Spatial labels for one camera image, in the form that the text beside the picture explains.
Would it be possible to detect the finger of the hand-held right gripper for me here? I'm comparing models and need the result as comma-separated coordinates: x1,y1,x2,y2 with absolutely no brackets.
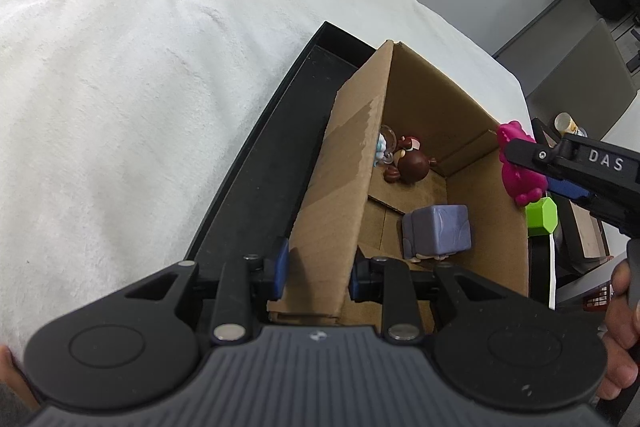
545,178,592,204
504,136,566,174

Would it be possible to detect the white bed blanket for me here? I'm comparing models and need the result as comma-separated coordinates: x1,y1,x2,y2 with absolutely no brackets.
0,0,531,358

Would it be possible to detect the black door handle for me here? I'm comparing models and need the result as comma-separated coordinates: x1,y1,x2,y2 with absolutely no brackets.
625,24,640,72

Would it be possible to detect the black tray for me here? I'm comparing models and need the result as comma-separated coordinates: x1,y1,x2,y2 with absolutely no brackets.
185,21,551,308

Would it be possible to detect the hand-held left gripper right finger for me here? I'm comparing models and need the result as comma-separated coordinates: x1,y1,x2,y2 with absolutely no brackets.
349,252,501,342

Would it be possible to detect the green hexagonal container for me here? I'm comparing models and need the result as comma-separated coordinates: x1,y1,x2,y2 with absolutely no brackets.
524,199,558,238

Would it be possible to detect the person's right hand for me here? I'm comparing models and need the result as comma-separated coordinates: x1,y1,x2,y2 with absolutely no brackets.
597,257,640,403

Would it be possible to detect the pink toy figure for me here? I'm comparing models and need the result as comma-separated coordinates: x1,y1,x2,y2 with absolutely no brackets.
496,121,550,208

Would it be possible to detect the paper cup stack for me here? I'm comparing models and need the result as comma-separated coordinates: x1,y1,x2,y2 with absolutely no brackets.
554,112,586,136

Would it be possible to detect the red basket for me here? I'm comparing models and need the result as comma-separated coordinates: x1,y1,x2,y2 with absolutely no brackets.
585,287,613,311

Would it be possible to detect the brown figurine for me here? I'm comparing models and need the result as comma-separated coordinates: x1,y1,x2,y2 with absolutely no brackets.
382,136,438,185

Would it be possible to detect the purple cube figurine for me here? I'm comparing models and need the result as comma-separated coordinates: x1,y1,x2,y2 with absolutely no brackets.
401,204,473,263

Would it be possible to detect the person's left forearm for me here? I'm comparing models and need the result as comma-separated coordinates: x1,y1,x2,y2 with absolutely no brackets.
0,344,38,427

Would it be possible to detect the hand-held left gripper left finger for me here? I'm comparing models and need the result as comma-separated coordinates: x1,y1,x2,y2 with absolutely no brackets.
122,237,291,343

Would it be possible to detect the brown cardboard box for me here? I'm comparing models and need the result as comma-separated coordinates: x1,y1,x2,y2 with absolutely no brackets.
266,39,531,327

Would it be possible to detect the small blue red figurine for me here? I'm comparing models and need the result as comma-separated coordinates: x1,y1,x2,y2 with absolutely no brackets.
374,125,398,168

